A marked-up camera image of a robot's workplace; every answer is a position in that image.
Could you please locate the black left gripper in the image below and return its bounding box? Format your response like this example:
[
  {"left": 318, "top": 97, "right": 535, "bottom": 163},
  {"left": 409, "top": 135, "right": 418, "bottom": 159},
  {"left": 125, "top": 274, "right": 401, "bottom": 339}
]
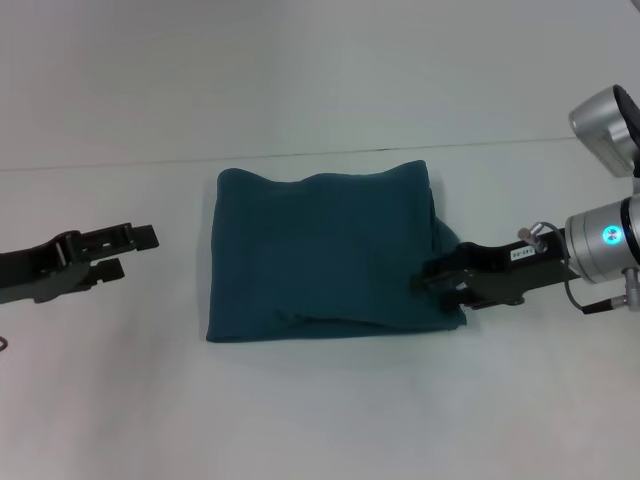
[{"left": 0, "top": 222, "right": 161, "bottom": 306}]

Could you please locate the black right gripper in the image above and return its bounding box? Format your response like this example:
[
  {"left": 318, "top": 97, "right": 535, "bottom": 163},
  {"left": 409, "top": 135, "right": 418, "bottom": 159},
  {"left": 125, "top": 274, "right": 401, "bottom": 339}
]
[{"left": 410, "top": 227, "right": 581, "bottom": 316}]

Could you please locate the teal t-shirt with FREE print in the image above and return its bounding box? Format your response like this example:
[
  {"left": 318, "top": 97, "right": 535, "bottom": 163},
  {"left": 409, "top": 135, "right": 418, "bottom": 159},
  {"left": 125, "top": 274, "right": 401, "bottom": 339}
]
[{"left": 205, "top": 159, "right": 472, "bottom": 345}]

